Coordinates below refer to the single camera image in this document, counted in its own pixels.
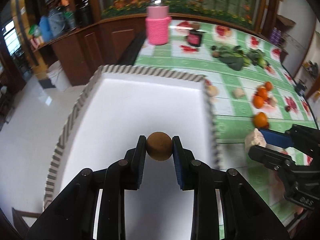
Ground beige sugarcane chunk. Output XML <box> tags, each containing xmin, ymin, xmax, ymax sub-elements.
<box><xmin>232</xmin><ymin>87</ymin><xmax>246</xmax><ymax>99</ymax></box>
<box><xmin>245</xmin><ymin>128</ymin><xmax>267</xmax><ymax>153</ymax></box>
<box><xmin>207</xmin><ymin>85</ymin><xmax>219</xmax><ymax>97</ymax></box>

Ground orange tangerine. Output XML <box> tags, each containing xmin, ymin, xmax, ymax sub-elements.
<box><xmin>256</xmin><ymin>87</ymin><xmax>268</xmax><ymax>101</ymax></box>
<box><xmin>264</xmin><ymin>81</ymin><xmax>273</xmax><ymax>92</ymax></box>
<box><xmin>252</xmin><ymin>95</ymin><xmax>264</xmax><ymax>109</ymax></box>
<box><xmin>253</xmin><ymin>112</ymin><xmax>269</xmax><ymax>128</ymax></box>

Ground brown round longan fruit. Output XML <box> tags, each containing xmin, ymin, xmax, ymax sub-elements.
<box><xmin>146</xmin><ymin>132</ymin><xmax>172</xmax><ymax>161</ymax></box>

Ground green fruit print tablecloth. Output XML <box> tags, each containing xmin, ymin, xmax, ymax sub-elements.
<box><xmin>135</xmin><ymin>20</ymin><xmax>317</xmax><ymax>225</ymax></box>

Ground white tray with striped rim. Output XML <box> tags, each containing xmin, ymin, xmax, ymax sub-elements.
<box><xmin>43</xmin><ymin>65</ymin><xmax>220</xmax><ymax>239</ymax></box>

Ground green bok choy right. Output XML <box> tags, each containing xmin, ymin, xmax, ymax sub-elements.
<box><xmin>247</xmin><ymin>49</ymin><xmax>268</xmax><ymax>68</ymax></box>

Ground green bok choy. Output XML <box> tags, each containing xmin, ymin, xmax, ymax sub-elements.
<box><xmin>219</xmin><ymin>46</ymin><xmax>251</xmax><ymax>71</ymax></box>
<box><xmin>247</xmin><ymin>49</ymin><xmax>268</xmax><ymax>68</ymax></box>

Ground green bok choy left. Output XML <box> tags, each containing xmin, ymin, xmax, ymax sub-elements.
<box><xmin>219</xmin><ymin>46</ymin><xmax>251</xmax><ymax>71</ymax></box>

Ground small brown kiwi fruit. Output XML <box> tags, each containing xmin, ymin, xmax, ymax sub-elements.
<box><xmin>212</xmin><ymin>51</ymin><xmax>220</xmax><ymax>58</ymax></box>

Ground purple bottles on shelf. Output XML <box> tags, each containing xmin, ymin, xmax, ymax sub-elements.
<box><xmin>270</xmin><ymin>27</ymin><xmax>281</xmax><ymax>45</ymax></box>

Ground wooden chair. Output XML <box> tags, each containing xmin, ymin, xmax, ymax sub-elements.
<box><xmin>11</xmin><ymin>208</ymin><xmax>41</xmax><ymax>239</ymax></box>

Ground white plastic bucket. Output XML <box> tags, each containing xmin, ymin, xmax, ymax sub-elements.
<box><xmin>47</xmin><ymin>61</ymin><xmax>72</xmax><ymax>92</ymax></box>

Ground small black red jar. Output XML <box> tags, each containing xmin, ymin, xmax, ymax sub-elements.
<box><xmin>186</xmin><ymin>29</ymin><xmax>204</xmax><ymax>47</ymax></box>

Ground wooden cabinet counter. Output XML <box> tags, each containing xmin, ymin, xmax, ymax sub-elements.
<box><xmin>36</xmin><ymin>14</ymin><xmax>146</xmax><ymax>86</ymax></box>

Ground pink knitted sleeve bottle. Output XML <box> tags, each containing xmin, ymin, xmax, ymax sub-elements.
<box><xmin>145</xmin><ymin>0</ymin><xmax>171</xmax><ymax>46</ymax></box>

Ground grey thermos kettle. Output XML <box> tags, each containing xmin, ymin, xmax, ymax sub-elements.
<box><xmin>48</xmin><ymin>8</ymin><xmax>66</xmax><ymax>36</ymax></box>

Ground blue water jug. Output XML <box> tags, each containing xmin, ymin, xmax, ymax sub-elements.
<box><xmin>39</xmin><ymin>16</ymin><xmax>53</xmax><ymax>43</ymax></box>

